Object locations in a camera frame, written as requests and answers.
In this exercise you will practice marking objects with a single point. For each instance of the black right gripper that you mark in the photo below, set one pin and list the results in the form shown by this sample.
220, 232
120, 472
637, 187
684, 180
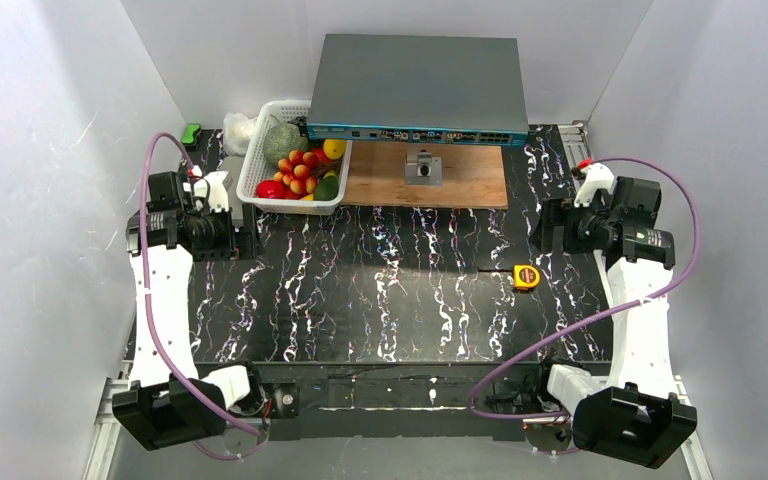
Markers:
549, 225

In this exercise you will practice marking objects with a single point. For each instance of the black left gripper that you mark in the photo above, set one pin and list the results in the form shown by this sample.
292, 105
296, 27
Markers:
244, 228

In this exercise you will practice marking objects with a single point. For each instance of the clear plastic bag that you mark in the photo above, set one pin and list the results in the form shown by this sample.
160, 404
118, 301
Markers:
238, 130

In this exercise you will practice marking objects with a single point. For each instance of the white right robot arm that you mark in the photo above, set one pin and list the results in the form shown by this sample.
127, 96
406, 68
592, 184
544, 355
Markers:
635, 415

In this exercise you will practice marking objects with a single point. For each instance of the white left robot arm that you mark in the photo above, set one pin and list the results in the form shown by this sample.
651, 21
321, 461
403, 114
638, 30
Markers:
169, 402

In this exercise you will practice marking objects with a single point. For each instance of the red fake apple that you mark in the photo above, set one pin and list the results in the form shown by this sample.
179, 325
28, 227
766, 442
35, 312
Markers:
270, 189

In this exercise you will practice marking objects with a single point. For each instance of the green fake melon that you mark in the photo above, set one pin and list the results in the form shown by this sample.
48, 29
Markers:
280, 140

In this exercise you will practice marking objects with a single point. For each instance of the green fake mango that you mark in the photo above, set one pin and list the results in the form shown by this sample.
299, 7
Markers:
327, 189

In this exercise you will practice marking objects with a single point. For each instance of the yellow fake lemon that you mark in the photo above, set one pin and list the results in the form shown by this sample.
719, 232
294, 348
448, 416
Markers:
334, 149

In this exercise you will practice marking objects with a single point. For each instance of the yellow tape measure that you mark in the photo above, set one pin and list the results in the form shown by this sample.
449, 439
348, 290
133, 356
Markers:
526, 278

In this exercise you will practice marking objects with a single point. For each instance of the grey rectangular case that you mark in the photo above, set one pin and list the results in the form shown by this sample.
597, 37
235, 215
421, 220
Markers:
232, 166

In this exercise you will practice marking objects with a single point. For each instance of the red lychee bunch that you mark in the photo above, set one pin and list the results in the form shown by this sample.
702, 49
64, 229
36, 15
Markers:
301, 171

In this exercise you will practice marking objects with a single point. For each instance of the wooden board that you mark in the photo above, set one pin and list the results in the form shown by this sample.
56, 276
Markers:
461, 177

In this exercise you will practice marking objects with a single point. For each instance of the green clip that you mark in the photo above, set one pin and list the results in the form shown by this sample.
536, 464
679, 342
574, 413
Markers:
191, 134

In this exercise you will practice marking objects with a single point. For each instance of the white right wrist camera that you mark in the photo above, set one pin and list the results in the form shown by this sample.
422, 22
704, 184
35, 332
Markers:
595, 178

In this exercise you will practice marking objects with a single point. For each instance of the grey metal bracket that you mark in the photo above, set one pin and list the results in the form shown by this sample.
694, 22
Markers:
422, 168

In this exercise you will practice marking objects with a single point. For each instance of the grey network switch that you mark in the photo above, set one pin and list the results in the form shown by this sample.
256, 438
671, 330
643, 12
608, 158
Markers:
419, 89

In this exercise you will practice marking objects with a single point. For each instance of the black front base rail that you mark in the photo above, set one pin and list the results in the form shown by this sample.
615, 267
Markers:
378, 400

